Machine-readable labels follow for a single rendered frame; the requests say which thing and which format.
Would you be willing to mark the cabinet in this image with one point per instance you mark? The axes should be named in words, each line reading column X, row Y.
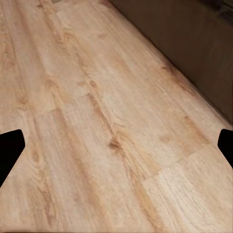
column 196, row 36

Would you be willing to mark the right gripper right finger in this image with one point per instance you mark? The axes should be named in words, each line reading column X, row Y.
column 225, row 144

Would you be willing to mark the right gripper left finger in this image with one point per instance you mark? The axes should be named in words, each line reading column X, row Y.
column 12, row 145

